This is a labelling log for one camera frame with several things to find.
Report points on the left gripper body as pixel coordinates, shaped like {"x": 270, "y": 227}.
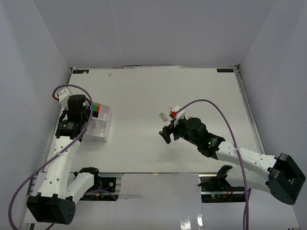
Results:
{"x": 88, "y": 113}

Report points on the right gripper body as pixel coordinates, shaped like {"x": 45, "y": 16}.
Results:
{"x": 180, "y": 130}

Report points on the green cap black highlighter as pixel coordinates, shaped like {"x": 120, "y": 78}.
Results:
{"x": 95, "y": 107}

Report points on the orange cap black highlighter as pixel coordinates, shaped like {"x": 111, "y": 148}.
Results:
{"x": 98, "y": 107}

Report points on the grey eraser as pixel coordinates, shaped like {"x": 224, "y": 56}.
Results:
{"x": 163, "y": 116}

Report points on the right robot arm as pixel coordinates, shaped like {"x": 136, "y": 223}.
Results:
{"x": 279, "y": 176}

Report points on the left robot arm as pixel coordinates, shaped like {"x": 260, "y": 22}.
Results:
{"x": 56, "y": 199}

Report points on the white compartment tray front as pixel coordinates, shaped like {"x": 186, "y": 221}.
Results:
{"x": 97, "y": 131}

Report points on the left black table label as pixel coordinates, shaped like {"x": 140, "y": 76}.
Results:
{"x": 80, "y": 71}

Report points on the black table label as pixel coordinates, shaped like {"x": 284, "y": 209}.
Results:
{"x": 225, "y": 70}
{"x": 80, "y": 71}

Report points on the right black table label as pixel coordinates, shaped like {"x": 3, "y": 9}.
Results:
{"x": 225, "y": 70}

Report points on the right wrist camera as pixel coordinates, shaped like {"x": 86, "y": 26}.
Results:
{"x": 177, "y": 114}

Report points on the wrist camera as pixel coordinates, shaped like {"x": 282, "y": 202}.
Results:
{"x": 63, "y": 96}
{"x": 177, "y": 114}

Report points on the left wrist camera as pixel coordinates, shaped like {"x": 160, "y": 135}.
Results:
{"x": 63, "y": 96}

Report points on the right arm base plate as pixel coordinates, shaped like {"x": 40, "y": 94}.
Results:
{"x": 217, "y": 190}

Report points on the right aluminium rail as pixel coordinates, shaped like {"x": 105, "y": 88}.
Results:
{"x": 252, "y": 122}

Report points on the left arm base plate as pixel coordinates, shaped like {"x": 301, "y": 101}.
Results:
{"x": 104, "y": 189}

